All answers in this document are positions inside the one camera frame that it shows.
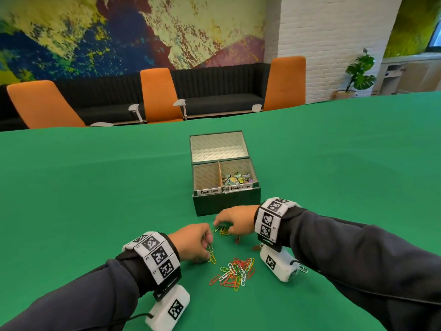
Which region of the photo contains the person's right hand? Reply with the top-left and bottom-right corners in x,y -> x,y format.
213,205 -> 260,237

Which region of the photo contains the person's left hand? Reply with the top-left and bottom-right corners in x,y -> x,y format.
168,223 -> 214,263

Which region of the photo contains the dark green divided box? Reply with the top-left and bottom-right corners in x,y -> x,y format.
189,131 -> 261,217

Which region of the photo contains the heap of sorted binder clips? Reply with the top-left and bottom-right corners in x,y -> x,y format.
222,172 -> 254,187

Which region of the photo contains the pile of coloured paper clips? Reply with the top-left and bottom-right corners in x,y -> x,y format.
206,223 -> 309,292

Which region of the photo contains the person's left forearm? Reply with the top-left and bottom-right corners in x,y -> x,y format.
0,232 -> 182,331

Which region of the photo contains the person's right forearm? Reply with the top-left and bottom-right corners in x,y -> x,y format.
254,200 -> 441,331

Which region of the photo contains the right wrist marker band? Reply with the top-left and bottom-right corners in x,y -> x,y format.
254,197 -> 301,252

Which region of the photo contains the wrist marker band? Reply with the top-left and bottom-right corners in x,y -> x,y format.
122,231 -> 182,302
254,197 -> 301,252

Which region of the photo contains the left wrist marker band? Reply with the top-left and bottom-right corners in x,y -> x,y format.
122,231 -> 182,302

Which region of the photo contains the black bench sofa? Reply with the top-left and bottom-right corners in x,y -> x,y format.
0,63 -> 271,131

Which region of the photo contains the green table cloth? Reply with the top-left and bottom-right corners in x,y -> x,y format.
0,91 -> 441,331

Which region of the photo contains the orange chair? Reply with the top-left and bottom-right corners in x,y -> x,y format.
251,56 -> 306,113
6,80 -> 113,129
128,68 -> 188,125

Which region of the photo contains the potted green plant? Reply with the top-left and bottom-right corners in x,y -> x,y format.
330,48 -> 376,100

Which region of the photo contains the white shelf unit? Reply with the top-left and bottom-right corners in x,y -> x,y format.
371,53 -> 441,96

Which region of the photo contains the dark framed window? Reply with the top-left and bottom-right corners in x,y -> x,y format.
427,20 -> 441,53

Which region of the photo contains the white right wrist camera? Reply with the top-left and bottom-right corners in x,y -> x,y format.
260,244 -> 300,283

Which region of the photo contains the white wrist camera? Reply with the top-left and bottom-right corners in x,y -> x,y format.
145,284 -> 191,331
260,244 -> 300,283

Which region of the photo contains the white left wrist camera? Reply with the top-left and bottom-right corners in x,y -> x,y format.
145,284 -> 191,331

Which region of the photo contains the black left camera cable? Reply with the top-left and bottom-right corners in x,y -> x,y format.
113,313 -> 154,331

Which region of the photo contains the colourful wall mural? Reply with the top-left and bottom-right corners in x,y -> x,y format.
0,0 -> 266,85

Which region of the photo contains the green yellow wall painting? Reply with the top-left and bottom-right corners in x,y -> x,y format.
383,0 -> 441,59

